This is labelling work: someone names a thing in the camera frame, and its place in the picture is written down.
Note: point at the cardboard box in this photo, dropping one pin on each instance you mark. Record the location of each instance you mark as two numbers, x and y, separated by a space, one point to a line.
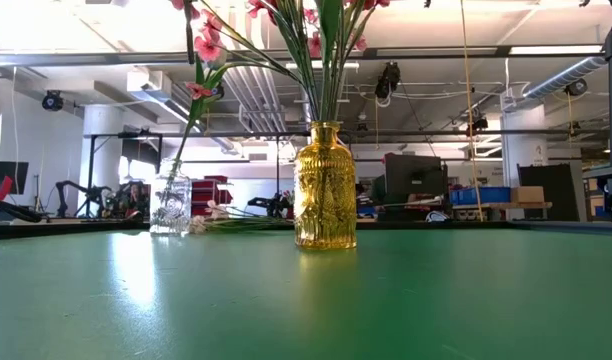
527 195

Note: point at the white artificial flower bunch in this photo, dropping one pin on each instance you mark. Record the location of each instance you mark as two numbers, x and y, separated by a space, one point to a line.
211 210

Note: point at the black ceiling-mounted camera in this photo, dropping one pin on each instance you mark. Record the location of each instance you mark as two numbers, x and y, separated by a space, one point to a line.
576 87
52 101
219 93
388 80
478 125

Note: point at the red tool cabinet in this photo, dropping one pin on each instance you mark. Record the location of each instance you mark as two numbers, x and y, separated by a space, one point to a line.
208 192

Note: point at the blue plastic bin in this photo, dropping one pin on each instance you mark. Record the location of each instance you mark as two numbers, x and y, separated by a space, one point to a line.
486 195

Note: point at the clear ribbed glass vase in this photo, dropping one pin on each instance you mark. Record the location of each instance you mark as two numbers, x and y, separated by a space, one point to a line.
171 210

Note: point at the black monitor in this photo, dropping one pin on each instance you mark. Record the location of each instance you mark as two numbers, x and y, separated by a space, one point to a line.
411 175
8 175

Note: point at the yellow ribbed glass vase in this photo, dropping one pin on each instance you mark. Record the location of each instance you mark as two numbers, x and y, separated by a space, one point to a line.
325 200

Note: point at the black overhead rail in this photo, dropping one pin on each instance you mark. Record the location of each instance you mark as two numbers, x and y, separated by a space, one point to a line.
111 57

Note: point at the pink artificial flower bunch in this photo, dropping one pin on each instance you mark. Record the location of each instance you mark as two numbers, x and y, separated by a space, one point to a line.
207 48
314 45

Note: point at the red flag tag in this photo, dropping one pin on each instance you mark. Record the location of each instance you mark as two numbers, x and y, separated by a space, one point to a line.
5 189

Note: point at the ridged silver duct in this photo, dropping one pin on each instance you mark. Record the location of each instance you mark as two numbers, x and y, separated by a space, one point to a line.
561 77

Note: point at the wooden bench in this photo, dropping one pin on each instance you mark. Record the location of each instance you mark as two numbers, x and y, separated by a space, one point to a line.
516 204

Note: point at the background black robot arm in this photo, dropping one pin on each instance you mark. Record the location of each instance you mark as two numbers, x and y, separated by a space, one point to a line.
266 202
68 186

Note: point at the black panel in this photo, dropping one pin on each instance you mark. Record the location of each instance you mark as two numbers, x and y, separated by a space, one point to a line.
546 185

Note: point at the green table mat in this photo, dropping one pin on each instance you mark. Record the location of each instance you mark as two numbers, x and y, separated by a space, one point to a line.
336 310

